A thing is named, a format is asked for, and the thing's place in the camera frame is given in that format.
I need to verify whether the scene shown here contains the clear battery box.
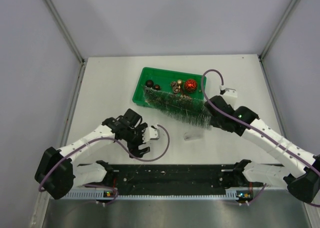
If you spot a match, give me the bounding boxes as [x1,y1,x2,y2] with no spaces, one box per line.
[183,132,203,141]

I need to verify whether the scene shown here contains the green plastic tray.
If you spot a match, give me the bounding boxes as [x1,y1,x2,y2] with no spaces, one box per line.
[132,67,204,108]

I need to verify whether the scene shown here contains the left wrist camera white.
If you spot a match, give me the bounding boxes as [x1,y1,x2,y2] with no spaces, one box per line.
[143,125,160,142]

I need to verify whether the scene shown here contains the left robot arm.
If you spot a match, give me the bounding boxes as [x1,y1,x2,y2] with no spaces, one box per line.
[34,109,159,200]

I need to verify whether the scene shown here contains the white cable duct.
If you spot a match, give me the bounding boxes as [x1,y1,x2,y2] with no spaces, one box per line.
[64,187,253,201]

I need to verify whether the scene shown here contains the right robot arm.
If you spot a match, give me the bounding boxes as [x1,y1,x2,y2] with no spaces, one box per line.
[204,95,320,207]

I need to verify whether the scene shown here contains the right aluminium frame post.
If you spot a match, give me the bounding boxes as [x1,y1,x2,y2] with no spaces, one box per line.
[259,0,301,62]

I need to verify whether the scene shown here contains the large brown matte bauble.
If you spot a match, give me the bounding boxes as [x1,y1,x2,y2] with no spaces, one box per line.
[145,80,154,88]

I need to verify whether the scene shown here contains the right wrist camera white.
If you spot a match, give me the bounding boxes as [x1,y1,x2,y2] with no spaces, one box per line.
[219,85,238,108]

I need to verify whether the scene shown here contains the aluminium frame post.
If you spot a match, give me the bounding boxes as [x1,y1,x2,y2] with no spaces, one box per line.
[43,0,85,64]
[259,0,301,62]

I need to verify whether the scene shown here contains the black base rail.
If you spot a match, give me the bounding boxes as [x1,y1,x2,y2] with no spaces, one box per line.
[97,165,263,196]

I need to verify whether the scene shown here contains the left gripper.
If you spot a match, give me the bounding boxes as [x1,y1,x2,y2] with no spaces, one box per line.
[124,123,150,158]

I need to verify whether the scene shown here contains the small green christmas tree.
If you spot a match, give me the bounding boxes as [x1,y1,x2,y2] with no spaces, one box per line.
[143,87,211,130]

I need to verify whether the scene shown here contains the left aluminium frame post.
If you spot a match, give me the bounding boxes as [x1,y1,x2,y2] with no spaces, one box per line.
[43,0,85,64]

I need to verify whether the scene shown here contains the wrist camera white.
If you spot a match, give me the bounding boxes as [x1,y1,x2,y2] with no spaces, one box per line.
[143,125,160,142]
[219,85,238,108]

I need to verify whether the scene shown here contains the large red glitter bauble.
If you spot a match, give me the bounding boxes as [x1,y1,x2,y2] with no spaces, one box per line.
[183,79,198,93]

